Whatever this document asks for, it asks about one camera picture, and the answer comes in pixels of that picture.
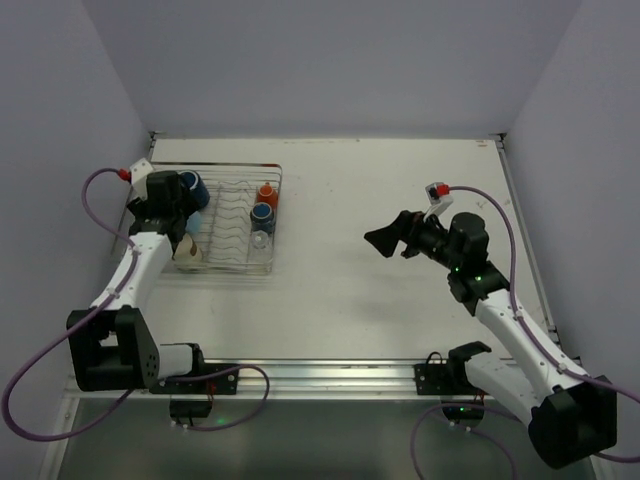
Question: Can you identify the dark blue mug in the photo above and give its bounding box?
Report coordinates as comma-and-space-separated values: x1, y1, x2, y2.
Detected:
179, 170, 210, 210

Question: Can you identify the beige brown-striped cup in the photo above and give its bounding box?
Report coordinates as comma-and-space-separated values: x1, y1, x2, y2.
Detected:
173, 233, 203, 265

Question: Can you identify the light blue mug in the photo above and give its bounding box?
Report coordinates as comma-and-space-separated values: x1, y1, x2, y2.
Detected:
185, 211, 203, 236

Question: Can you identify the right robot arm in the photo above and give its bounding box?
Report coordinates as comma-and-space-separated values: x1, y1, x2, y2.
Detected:
364, 211, 617, 469

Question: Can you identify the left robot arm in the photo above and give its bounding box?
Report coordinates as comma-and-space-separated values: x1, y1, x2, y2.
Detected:
66, 165, 200, 392

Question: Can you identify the clear glass in rack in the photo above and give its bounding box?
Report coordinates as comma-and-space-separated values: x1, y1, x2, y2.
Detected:
249, 230, 273, 265

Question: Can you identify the small blue cup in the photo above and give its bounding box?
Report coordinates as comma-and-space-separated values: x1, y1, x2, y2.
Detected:
250, 202, 275, 234

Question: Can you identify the orange cup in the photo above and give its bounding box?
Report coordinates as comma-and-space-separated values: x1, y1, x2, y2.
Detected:
256, 182, 279, 209

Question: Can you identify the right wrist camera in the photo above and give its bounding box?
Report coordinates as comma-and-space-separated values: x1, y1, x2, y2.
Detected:
425, 182, 453, 216

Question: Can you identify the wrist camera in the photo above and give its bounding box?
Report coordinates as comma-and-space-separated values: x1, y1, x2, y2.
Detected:
129, 158, 154, 200
425, 182, 453, 216

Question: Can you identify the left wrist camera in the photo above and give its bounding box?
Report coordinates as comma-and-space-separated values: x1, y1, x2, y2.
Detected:
129, 158, 154, 200

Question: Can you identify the metal wire dish rack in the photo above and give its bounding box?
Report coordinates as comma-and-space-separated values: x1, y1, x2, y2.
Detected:
112, 161, 284, 276

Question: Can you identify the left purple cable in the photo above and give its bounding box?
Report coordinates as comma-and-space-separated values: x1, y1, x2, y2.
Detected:
0, 168, 151, 442

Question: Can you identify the purple cable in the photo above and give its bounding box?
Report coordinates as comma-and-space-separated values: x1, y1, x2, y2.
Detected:
409, 184, 640, 480
0, 168, 151, 442

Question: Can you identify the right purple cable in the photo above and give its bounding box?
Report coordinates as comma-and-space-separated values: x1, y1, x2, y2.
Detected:
409, 184, 640, 480

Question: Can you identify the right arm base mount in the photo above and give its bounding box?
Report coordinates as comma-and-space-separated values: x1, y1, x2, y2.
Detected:
413, 352, 486, 427

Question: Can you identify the aluminium front rail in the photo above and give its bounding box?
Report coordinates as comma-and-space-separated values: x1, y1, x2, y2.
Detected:
63, 358, 586, 401

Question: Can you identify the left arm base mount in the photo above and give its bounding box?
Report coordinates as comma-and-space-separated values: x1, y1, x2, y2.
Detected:
150, 363, 239, 425

